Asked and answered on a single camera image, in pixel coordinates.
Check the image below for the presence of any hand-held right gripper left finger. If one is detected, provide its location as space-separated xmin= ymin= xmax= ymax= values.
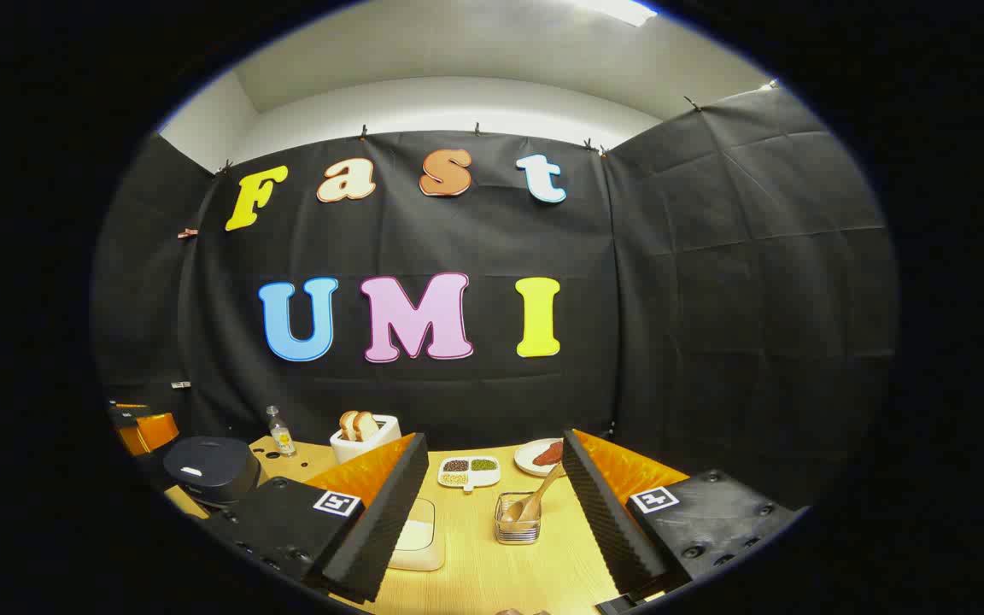
xmin=202 ymin=433 xmax=431 ymax=604

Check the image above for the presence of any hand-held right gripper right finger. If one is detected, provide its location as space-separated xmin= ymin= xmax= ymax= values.
xmin=562 ymin=429 xmax=805 ymax=612

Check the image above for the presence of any clear container of white rice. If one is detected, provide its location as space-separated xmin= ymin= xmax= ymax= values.
xmin=388 ymin=498 xmax=447 ymax=572

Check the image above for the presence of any black rice cooker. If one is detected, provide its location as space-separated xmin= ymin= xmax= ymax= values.
xmin=162 ymin=436 xmax=265 ymax=510

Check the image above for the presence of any wooden spoon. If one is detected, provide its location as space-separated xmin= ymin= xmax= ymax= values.
xmin=502 ymin=462 xmax=567 ymax=523

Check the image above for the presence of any metal wire chopstick holder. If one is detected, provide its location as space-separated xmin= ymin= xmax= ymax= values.
xmin=494 ymin=491 xmax=542 ymax=546

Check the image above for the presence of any white toaster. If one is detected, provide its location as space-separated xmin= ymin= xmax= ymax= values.
xmin=330 ymin=414 xmax=401 ymax=465

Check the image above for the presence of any white divided bean dish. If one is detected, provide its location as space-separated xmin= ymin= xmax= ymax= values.
xmin=438 ymin=455 xmax=502 ymax=494

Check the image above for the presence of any white round plate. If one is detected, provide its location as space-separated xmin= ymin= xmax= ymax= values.
xmin=514 ymin=438 xmax=565 ymax=477

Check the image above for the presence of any small clear glass bottle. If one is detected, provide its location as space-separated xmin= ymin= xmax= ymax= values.
xmin=266 ymin=407 xmax=296 ymax=457

